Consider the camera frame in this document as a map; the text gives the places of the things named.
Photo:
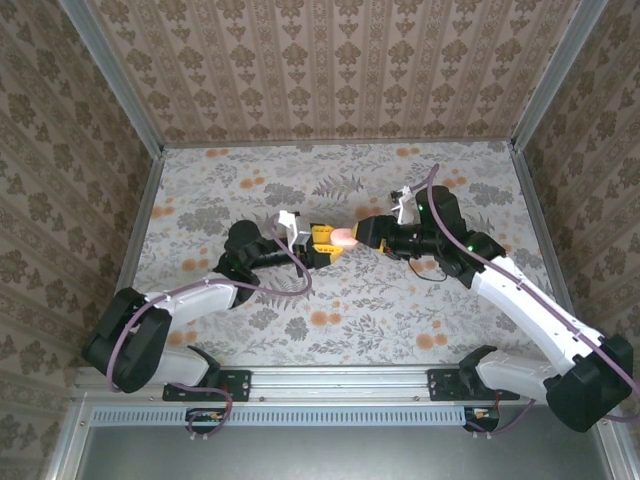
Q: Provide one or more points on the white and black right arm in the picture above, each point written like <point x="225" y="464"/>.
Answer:
<point x="525" y="305"/>

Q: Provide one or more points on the aluminium side rail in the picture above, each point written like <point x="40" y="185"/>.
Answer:
<point x="133" y="250"/>
<point x="540" y="225"/>

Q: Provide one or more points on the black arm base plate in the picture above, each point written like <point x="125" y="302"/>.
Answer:
<point x="442" y="385"/>
<point x="240" y="385"/>

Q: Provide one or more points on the pink earbud charging case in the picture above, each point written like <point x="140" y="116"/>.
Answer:
<point x="345" y="239"/>

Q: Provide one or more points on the aluminium frame bar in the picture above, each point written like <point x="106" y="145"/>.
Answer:
<point x="612" y="460"/>
<point x="67" y="445"/>

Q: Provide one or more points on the aluminium mounting rail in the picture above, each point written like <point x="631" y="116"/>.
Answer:
<point x="340" y="385"/>

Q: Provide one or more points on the grey metal panel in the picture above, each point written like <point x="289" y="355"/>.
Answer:
<point x="325" y="455"/>

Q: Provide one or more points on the aluminium corner post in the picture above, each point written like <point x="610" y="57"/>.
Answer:
<point x="116" y="85"/>
<point x="556" y="75"/>

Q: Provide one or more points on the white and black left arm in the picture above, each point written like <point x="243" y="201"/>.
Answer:
<point x="195" y="300"/>

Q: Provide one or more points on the black connector box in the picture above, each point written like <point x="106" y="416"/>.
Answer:
<point x="482" y="417"/>
<point x="205" y="417"/>

